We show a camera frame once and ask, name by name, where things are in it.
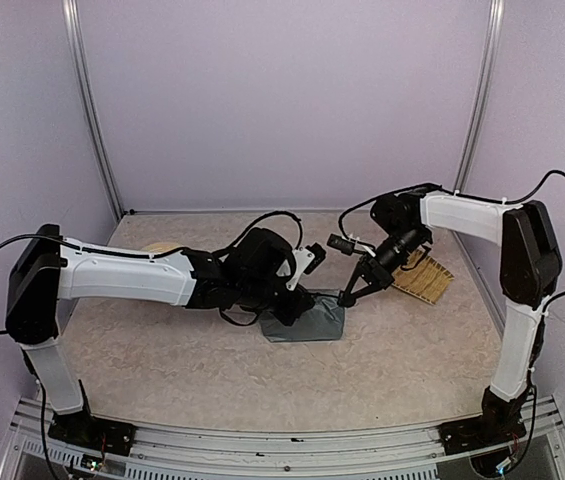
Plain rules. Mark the aluminium frame post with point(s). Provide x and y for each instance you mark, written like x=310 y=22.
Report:
x=480 y=102
x=78 y=52

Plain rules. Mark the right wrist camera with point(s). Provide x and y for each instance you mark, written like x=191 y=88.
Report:
x=349 y=247

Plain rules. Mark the grey zip pouch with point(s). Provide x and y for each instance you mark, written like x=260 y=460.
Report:
x=323 y=322

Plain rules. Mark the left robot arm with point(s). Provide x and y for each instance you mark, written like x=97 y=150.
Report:
x=258 y=272

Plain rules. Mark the woven bamboo tray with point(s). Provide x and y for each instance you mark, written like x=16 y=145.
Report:
x=423 y=277

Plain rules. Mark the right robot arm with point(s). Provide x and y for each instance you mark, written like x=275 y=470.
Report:
x=530 y=261

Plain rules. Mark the right aluminium frame post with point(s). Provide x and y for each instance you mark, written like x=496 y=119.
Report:
x=480 y=102

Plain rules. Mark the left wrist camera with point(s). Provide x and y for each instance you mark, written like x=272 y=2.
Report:
x=303 y=261

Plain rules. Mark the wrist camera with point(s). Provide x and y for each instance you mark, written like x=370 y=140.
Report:
x=349 y=247
x=303 y=261

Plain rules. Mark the left aluminium frame post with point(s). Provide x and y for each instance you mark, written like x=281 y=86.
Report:
x=78 y=52

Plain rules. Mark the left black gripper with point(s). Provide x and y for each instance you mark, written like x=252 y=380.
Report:
x=303 y=301

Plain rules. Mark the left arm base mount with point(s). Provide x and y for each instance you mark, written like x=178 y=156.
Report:
x=83 y=429

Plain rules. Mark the aluminium front rail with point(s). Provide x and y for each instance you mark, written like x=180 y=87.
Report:
x=429 y=450

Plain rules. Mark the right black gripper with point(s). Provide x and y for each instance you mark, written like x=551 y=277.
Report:
x=379 y=280

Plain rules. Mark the beige round plate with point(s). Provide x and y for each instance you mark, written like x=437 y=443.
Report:
x=161 y=247

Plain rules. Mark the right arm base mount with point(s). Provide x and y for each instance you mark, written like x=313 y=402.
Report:
x=500 y=421

